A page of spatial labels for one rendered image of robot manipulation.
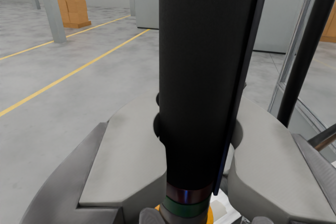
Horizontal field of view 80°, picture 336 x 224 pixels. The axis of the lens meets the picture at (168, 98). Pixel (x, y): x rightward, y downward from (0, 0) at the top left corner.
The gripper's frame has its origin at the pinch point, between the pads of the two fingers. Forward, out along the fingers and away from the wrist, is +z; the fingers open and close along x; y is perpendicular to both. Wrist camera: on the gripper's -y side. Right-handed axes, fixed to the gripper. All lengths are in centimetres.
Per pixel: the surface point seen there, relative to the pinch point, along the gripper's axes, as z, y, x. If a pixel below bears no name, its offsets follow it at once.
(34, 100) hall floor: 234, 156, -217
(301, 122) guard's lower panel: 86, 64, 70
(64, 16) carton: 742, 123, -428
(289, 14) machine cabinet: 509, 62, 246
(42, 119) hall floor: 190, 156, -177
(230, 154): 34, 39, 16
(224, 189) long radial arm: 25, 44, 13
